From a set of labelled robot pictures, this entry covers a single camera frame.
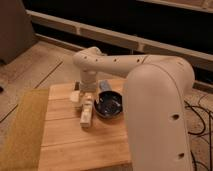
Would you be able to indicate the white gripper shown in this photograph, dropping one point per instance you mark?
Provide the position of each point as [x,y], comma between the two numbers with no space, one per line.
[88,81]

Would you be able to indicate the white plastic bottle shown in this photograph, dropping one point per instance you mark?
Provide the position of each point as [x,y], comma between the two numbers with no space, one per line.
[87,110]

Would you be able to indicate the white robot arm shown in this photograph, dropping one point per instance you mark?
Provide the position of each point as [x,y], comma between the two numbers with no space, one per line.
[153,104]

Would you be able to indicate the small black block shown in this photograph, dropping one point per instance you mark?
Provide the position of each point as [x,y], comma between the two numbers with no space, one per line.
[77,85]

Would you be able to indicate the blue object behind bowl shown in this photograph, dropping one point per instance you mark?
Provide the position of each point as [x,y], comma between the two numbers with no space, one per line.
[104,85]

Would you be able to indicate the white paper cup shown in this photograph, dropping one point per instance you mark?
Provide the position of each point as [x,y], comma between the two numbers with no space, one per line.
[75,98]

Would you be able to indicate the dark blue bowl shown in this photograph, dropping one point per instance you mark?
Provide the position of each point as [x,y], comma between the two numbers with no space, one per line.
[109,104]

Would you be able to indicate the wooden board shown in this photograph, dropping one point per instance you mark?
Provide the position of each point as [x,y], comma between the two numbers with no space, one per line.
[67,147]

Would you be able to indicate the grey cabinet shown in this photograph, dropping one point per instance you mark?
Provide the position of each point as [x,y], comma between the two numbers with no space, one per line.
[16,32]

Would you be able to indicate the yellow-green mat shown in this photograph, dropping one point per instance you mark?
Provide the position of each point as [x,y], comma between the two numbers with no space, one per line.
[21,149]

